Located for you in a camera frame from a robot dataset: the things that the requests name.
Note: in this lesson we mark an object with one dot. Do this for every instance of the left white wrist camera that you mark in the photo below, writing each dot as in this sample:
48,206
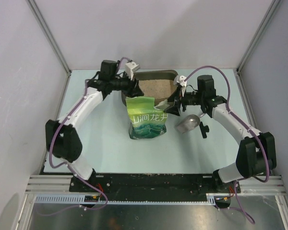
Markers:
130,68

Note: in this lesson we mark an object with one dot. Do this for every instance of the grey cable duct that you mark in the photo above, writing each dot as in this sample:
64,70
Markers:
88,200

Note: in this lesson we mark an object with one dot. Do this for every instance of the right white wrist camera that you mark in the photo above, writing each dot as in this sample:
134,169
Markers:
182,82

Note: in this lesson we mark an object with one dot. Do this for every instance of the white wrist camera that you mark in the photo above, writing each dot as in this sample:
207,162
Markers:
130,68
182,82

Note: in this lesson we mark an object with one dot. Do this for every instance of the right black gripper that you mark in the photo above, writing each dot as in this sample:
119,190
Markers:
173,109

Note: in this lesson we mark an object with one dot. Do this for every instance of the green litter bag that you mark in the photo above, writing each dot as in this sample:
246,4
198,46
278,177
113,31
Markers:
146,121

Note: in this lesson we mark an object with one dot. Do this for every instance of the black bag clip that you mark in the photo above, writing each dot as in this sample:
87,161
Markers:
204,130

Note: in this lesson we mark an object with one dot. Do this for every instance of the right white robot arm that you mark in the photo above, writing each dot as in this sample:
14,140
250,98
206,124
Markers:
257,150

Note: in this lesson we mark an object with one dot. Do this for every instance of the metal scoop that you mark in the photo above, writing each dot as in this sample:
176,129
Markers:
189,123

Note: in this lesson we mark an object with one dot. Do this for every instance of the aluminium frame rail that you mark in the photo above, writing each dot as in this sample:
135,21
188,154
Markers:
59,184

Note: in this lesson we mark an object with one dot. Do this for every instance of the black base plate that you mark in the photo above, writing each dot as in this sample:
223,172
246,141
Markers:
154,186

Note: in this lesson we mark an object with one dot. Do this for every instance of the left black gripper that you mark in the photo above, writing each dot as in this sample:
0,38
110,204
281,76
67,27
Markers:
133,89

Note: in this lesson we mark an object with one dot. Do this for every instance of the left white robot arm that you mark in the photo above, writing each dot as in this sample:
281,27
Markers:
62,140

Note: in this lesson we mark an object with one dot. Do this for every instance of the brown litter box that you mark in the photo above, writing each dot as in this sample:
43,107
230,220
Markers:
157,87

